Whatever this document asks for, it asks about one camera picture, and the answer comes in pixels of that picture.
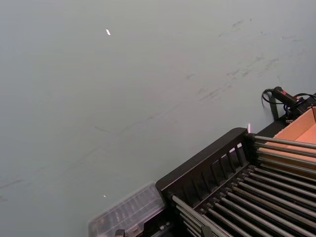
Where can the black rack with steel bars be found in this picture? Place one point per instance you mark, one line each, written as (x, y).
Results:
(197, 168)

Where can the pale grey-green wall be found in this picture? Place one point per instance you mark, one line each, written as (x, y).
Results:
(98, 98)

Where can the shallow brown cardboard tray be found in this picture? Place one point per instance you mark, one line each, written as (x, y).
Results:
(301, 126)

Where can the clear plastic case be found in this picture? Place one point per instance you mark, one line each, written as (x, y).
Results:
(123, 212)

